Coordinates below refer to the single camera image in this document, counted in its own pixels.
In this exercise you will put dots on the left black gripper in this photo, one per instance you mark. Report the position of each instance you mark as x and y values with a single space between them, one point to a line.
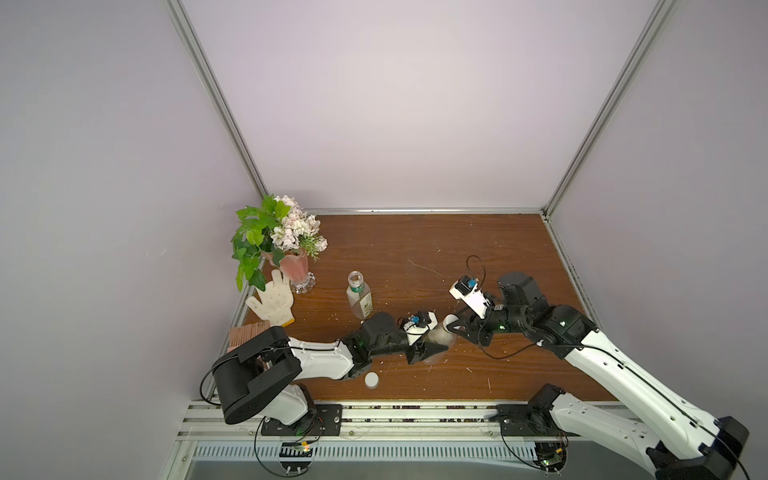
421 353

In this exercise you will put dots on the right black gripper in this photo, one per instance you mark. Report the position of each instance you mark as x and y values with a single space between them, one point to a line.
470 322

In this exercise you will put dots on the labelled clear plastic bottle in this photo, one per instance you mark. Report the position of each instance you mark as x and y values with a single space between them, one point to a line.
359 296

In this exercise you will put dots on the white bottle cap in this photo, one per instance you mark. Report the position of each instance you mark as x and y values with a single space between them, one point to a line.
372 380

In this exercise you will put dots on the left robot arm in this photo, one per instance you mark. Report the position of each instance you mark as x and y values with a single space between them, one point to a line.
261 376

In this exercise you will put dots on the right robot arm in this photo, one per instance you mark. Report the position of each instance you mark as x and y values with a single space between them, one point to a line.
668 436

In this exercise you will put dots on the pink glass vase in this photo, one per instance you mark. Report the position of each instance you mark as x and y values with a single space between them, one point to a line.
295 267

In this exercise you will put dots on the white knitted work glove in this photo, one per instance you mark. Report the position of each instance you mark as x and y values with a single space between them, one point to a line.
274 304

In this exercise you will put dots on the pink brush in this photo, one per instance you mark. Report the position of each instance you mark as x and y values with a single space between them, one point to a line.
239 335

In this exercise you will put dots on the left electronics board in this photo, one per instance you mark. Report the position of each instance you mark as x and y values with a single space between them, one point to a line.
295 458

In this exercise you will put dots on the electronics board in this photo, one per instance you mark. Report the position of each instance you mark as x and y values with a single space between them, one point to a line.
295 458
551 458

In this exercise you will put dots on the artificial flower bouquet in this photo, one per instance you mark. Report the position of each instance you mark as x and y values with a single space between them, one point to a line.
266 233

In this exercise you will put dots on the right electronics board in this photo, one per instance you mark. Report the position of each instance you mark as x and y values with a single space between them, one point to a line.
551 458

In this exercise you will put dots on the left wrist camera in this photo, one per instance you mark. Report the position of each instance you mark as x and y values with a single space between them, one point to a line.
418 325

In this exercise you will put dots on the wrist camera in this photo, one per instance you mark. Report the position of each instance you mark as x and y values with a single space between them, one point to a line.
418 325
467 290

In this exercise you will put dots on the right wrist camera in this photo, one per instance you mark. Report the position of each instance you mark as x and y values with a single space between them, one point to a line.
467 290

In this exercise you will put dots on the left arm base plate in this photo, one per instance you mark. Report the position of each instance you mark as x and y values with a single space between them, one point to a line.
324 420

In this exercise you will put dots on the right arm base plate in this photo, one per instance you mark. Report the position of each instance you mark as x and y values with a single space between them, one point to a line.
523 420

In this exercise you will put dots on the aluminium front rail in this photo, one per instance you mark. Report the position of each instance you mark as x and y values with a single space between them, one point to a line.
388 420

